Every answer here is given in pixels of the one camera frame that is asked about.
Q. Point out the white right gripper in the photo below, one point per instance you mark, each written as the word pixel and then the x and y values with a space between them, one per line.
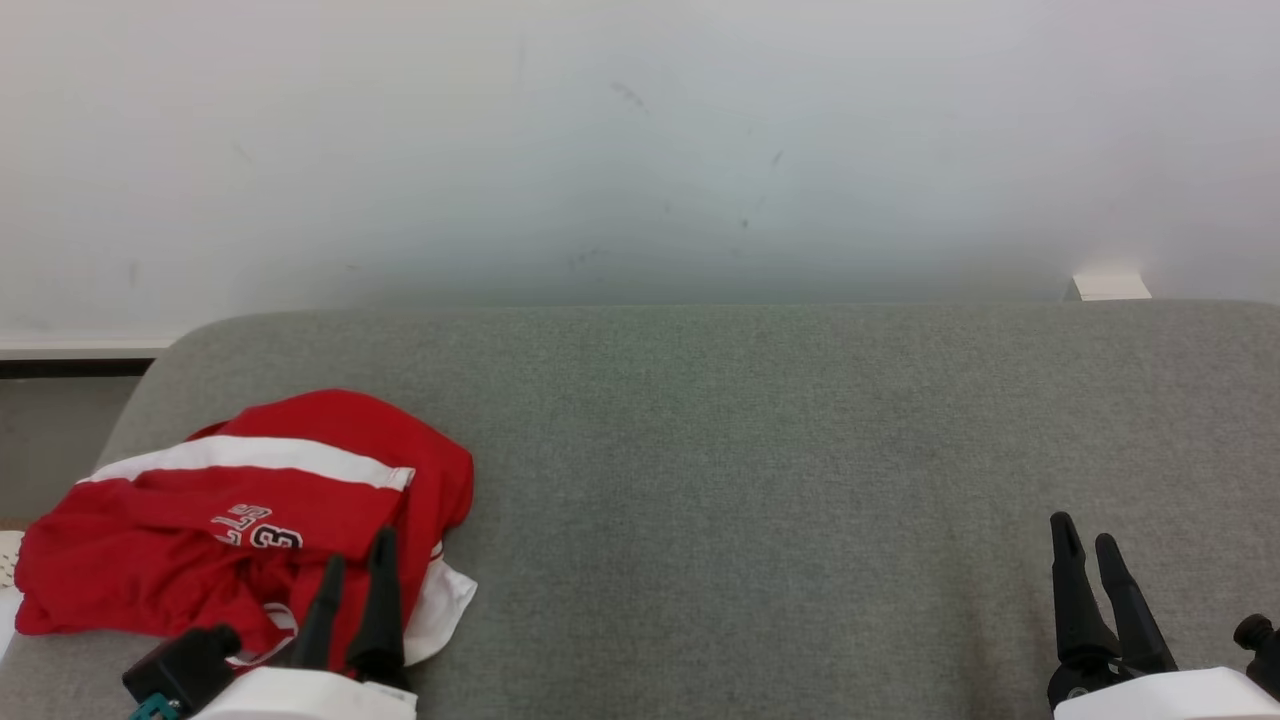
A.
pixel 1170 697

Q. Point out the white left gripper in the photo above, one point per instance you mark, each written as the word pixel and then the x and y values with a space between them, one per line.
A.
pixel 300 697

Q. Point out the red shirt with white trim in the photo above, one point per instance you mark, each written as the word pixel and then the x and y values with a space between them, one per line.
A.
pixel 430 480

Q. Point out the red shorts with white print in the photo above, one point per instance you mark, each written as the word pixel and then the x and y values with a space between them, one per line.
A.
pixel 160 540

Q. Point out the white perforated laundry basket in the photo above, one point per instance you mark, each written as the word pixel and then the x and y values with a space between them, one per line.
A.
pixel 8 570

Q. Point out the grey fabric sofa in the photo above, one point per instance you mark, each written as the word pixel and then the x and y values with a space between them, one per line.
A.
pixel 760 480

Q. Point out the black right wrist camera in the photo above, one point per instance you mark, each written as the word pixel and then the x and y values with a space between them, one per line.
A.
pixel 1262 645

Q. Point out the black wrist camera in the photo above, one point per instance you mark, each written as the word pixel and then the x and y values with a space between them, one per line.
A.
pixel 185 665
pixel 1262 645

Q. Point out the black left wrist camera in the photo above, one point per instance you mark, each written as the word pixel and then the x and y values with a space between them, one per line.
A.
pixel 185 665

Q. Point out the white wall box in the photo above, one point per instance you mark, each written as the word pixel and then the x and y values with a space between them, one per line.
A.
pixel 1110 287

